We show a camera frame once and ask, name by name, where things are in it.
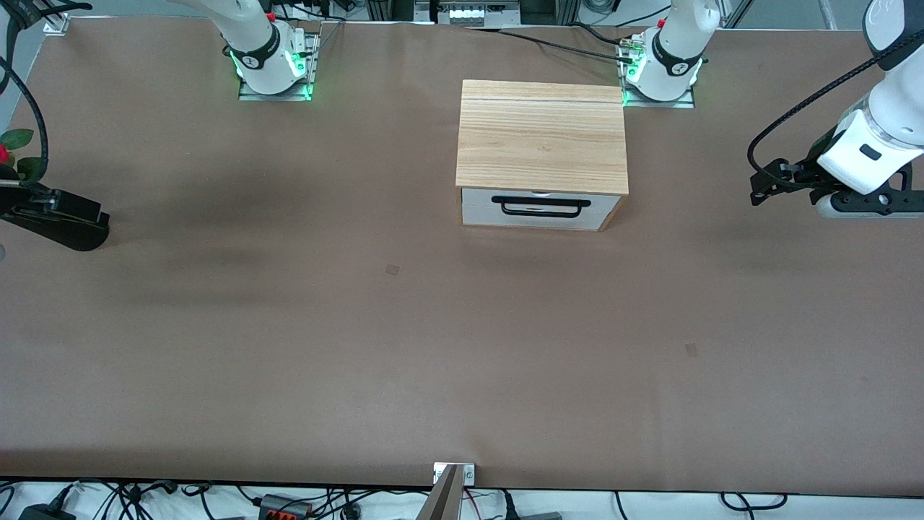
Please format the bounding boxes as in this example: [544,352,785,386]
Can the long black table cable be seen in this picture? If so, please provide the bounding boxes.
[468,26,640,61]

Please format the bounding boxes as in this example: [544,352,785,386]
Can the thin grey base cable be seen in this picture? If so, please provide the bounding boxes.
[309,19,349,76]

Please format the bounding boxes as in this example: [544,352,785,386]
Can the light wooden cabinet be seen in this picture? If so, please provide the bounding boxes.
[455,79,630,233]

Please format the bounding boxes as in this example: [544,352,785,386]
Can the white power strip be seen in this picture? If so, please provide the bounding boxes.
[436,2,522,27]

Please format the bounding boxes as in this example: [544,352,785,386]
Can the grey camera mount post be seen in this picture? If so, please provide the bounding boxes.
[415,464,463,520]

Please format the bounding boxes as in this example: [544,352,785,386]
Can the black metal drawer handle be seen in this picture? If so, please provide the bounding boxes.
[491,194,593,218]

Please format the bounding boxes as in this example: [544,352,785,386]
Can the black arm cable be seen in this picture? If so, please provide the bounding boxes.
[747,40,924,181]
[0,0,93,190]

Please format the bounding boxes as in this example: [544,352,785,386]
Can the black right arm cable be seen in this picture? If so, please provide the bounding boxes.
[0,0,93,190]

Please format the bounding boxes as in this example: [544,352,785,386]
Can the silver camera mount bracket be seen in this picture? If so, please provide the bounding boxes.
[433,462,476,485]

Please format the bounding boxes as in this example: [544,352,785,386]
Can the brown paper table cover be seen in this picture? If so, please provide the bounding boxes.
[0,16,924,498]

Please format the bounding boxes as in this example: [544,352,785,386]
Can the white-fronted wooden drawer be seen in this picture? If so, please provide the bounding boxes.
[461,188,622,232]

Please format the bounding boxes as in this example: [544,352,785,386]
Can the black box orange connectors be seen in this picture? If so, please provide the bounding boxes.
[258,494,313,520]

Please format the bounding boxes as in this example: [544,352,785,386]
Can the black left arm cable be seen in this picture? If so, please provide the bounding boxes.
[747,40,924,181]

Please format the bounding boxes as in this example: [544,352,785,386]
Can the black looped floor cable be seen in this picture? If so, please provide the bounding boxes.
[720,492,789,511]

